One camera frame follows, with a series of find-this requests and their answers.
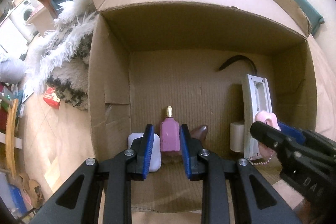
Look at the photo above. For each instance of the black white fluffy rug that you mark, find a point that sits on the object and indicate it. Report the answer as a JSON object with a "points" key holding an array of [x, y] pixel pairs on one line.
{"points": [[63, 55]]}

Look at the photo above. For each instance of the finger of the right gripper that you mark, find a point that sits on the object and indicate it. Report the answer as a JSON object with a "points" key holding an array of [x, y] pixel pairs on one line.
{"points": [[275, 139], [296, 134]]}

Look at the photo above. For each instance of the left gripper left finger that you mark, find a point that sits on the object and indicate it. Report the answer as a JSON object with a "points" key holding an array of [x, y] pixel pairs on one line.
{"points": [[78, 200]]}

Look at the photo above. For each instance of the grey plastic bag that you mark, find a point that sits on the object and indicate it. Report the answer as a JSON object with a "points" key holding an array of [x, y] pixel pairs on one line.
{"points": [[12, 71]]}

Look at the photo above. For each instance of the green cushion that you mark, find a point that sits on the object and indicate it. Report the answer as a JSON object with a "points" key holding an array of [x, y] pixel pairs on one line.
{"points": [[315, 18]]}

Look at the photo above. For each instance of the pink heart keychain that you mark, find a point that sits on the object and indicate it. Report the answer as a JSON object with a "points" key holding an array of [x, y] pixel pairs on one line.
{"points": [[265, 122]]}

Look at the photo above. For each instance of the white rounded jar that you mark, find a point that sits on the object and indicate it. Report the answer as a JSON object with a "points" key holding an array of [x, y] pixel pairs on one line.
{"points": [[155, 161]]}

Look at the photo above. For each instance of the brown shiny object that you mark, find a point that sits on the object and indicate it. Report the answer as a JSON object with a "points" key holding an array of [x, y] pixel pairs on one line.
{"points": [[200, 132]]}

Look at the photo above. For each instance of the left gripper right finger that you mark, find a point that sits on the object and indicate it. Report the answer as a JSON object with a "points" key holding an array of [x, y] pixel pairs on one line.
{"points": [[231, 188]]}

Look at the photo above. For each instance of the wooden chair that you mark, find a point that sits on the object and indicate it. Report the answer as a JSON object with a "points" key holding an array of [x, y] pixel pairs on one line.
{"points": [[9, 140]]}

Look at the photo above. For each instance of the cardboard box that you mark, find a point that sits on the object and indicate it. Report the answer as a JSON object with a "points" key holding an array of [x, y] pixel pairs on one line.
{"points": [[150, 54]]}

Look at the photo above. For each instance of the red packet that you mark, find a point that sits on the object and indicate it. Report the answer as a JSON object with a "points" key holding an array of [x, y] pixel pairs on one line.
{"points": [[51, 98]]}

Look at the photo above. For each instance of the pink bottle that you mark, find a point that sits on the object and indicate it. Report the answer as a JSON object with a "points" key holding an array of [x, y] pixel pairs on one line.
{"points": [[169, 132]]}

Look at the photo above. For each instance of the white cylinder roll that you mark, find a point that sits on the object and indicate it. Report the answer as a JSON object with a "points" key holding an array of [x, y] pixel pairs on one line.
{"points": [[237, 136]]}

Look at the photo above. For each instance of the washing machine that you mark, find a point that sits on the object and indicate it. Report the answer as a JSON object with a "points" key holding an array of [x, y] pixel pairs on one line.
{"points": [[17, 18]]}

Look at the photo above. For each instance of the white remote control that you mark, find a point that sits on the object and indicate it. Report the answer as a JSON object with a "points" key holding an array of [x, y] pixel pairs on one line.
{"points": [[256, 98]]}

